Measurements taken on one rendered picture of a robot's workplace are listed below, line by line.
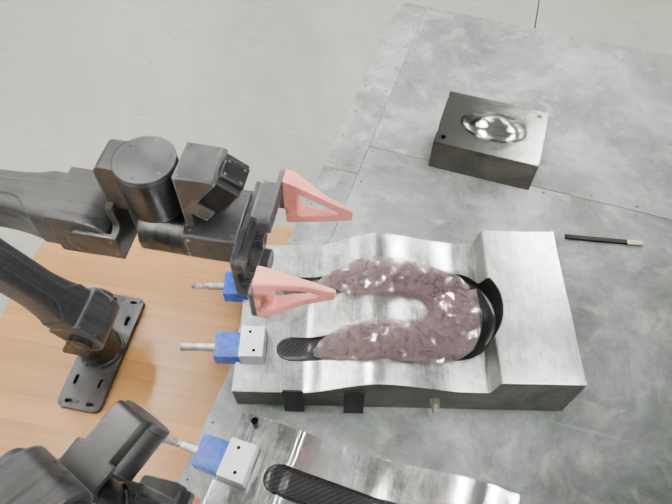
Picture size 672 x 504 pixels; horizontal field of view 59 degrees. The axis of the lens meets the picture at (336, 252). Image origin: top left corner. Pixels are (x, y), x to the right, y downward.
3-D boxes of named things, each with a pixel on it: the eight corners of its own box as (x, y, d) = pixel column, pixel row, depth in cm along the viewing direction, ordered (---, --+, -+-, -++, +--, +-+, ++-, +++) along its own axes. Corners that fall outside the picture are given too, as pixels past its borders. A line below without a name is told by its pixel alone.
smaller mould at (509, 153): (428, 166, 118) (433, 141, 112) (444, 116, 126) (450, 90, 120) (528, 190, 114) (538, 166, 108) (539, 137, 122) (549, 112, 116)
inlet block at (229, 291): (192, 307, 97) (185, 290, 93) (197, 281, 100) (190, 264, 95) (271, 308, 97) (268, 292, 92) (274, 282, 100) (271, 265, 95)
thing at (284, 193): (357, 177, 60) (267, 164, 61) (345, 234, 56) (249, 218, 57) (354, 217, 65) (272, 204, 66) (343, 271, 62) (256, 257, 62)
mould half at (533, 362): (236, 403, 91) (225, 377, 82) (253, 262, 105) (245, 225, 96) (561, 411, 90) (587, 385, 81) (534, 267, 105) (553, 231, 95)
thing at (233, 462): (158, 460, 80) (148, 450, 76) (175, 426, 83) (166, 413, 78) (247, 493, 78) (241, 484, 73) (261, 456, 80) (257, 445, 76)
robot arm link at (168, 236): (206, 183, 58) (139, 172, 59) (188, 229, 55) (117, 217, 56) (216, 224, 64) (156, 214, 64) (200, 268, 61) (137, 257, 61)
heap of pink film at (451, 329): (312, 370, 88) (310, 348, 81) (316, 269, 98) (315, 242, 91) (486, 374, 87) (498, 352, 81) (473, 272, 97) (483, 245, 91)
